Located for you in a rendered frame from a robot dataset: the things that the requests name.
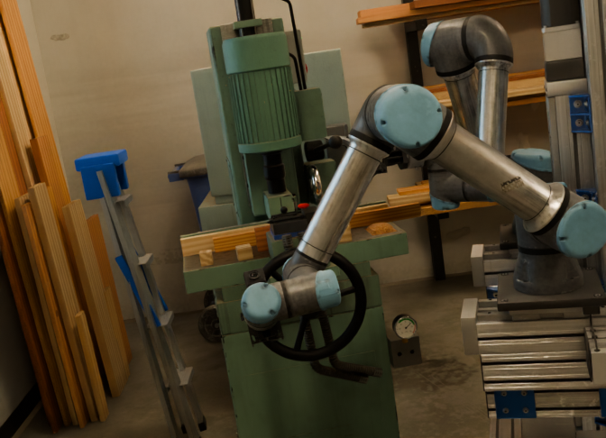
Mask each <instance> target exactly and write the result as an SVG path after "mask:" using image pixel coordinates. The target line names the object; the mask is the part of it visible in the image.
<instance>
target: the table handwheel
mask: <svg viewBox="0 0 606 438"><path fill-rule="evenodd" d="M296 249H297V247H296V248H292V249H289V250H287V251H284V252H282V253H280V254H279V255H277V256H275V257H274V258H273V259H271V260H270V261H269V262H268V263H267V264H266V265H265V266H264V267H263V268H262V269H263V271H264V275H265V278H266V281H268V279H269V278H270V277H271V276H272V277H273V278H275V279H276V280H277V281H282V280H283V279H282V275H281V274H280V273H278V272H277V271H276V270H277V269H278V268H280V267H281V266H283V265H284V263H285V262H286V261H287V260H288V259H289V258H291V257H292V256H293V254H294V252H295V250H296ZM330 262H332V263H334V264H335V265H336V266H338V267H339V268H340V269H341V270H342V271H343V272H344V273H345V274H346V275H347V277H348V278H349V279H350V281H351V283H352V285H353V286H352V287H348V288H345V289H342V290H340V293H341V297H343V296H346V295H350V294H352V293H354V295H355V308H354V312H353V318H352V320H351V322H350V323H349V325H348V327H347V328H346V330H345V331H344V332H343V333H342V334H341V335H340V336H339V337H338V338H337V339H336V340H334V341H333V342H331V343H329V344H328V345H326V346H324V347H321V348H317V349H314V350H301V349H300V348H301V344H302V341H303V336H304V332H305V330H306V326H307V323H308V318H313V317H315V316H317V315H318V314H319V313H320V311H317V312H314V313H310V314H306V315H302V316H301V319H300V324H299V329H298V335H297V339H296V341H295V345H294V349H293V348H290V347H288V346H286V345H284V344H282V343H280V342H278V341H273V342H271V341H267V342H263V344H264V345H265V346H266V347H267V348H269V349H270V350H271V351H273V352H274V353H276V354H278V355H280V356H281V357H283V358H286V359H289V360H297V361H313V360H322V359H324V358H327V357H329V356H332V355H334V354H335V353H337V352H339V351H341V350H342V349H343V348H344V347H345V346H346V345H347V344H348V343H349V342H350V341H351V340H352V339H353V338H354V336H355V335H356V334H357V333H358V331H359V329H360V327H361V325H362V323H363V319H364V316H365V312H366V305H367V297H366V290H365V286H364V284H363V280H362V278H361V275H360V274H359V272H358V270H357V269H356V268H355V266H354V265H353V264H352V263H351V262H350V261H349V260H348V259H347V258H346V257H344V256H343V255H341V254H340V253H338V252H336V251H335V252H334V254H333V256H332V258H331V260H330Z"/></svg>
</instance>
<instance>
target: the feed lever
mask: <svg viewBox="0 0 606 438"><path fill-rule="evenodd" d="M342 143H343V141H342V138H341V137H340V136H338V135H333V136H331V137H330V138H329V141H328V142H327V143H325V144H323V143H322V141H320V140H317V141H306V142H305V143H304V149H305V155H306V159H307V161H308V162H310V161H316V160H323V159H324V157H325V152H324V149H327V148H329V147H331V148H332V149H339V148H340V147H341V146H342Z"/></svg>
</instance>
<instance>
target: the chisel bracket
mask: <svg viewBox="0 0 606 438"><path fill-rule="evenodd" d="M262 193H263V199H264V204H265V210H266V214H267V215H268V217H269V218H271V216H272V215H274V214H282V212H281V211H280V208H281V207H282V206H286V207H287V208H288V212H287V213H289V212H295V211H296V208H294V198H293V195H292V194H291V193H290V192H289V191H288V190H287V191H285V192H282V193H278V194H269V191H268V190H266V191H263V192H262Z"/></svg>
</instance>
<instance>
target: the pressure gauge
mask: <svg viewBox="0 0 606 438"><path fill-rule="evenodd" d="M412 321H413V322H412ZM411 322H412V323H411ZM410 323H411V324H410ZM408 325H409V326H408ZM407 326H408V327H407ZM405 327H407V329H405ZM392 329H393V331H394V333H395V334H397V336H398V337H399V338H401V339H402V342H403V343H406V342H408V339H409V338H411V337H413V336H414V335H415V333H416V332H417V329H418V325H417V322H416V321H415V319H413V318H412V317H411V316H410V315H407V314H401V315H398V316H396V317H395V318H394V320H393V322H392Z"/></svg>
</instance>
